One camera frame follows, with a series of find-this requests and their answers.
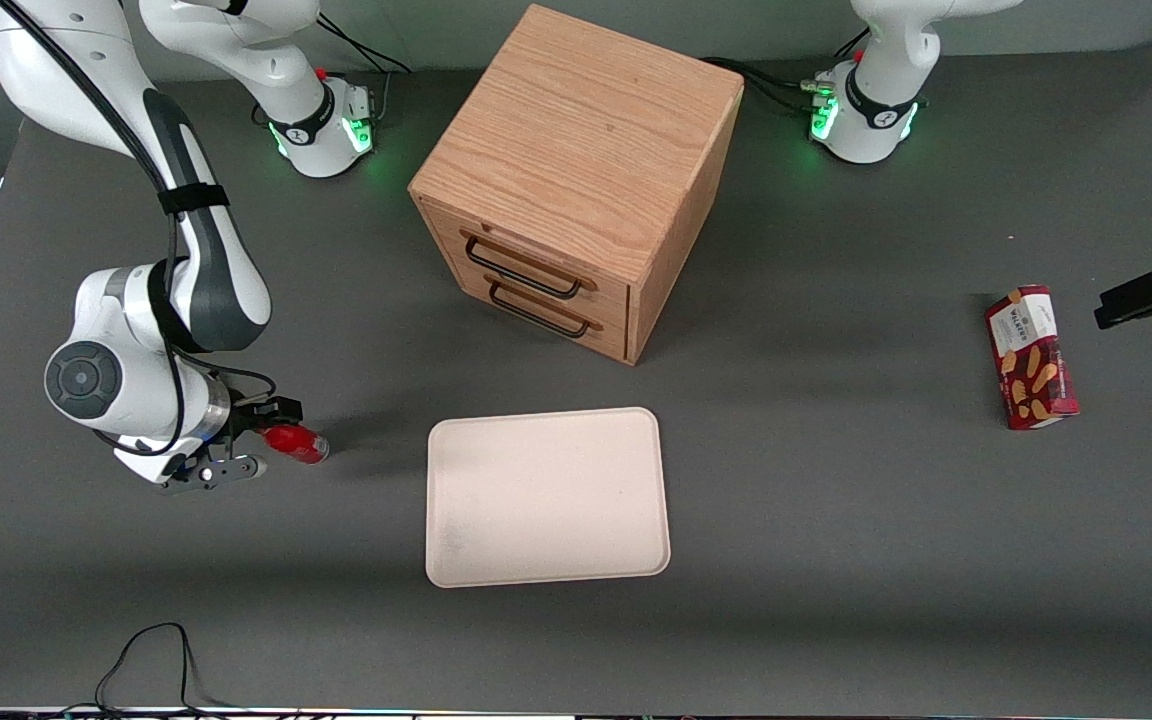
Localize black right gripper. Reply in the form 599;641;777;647
220;396;305;457

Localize red coke bottle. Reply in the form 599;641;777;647
264;424;331;465

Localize beige plastic tray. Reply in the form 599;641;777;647
425;406;672;589

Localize red cookie box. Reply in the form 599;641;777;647
984;284;1081;431

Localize wooden drawer cabinet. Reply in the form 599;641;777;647
408;3;745;366

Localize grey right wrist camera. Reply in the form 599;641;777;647
160;454;268;494

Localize black cable along right arm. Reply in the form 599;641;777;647
0;0;279;459

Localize thin black looped cable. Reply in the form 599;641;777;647
56;622;237;717

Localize short black drawer handle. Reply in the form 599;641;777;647
486;278;593;339

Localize long black drawer handle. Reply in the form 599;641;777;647
462;234;586;301

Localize black right arm base cables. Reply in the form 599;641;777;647
311;15;413;126

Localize black arm base cables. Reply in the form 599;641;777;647
701;30;872;116
311;15;413;126

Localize black left arm base cables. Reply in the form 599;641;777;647
701;30;872;116

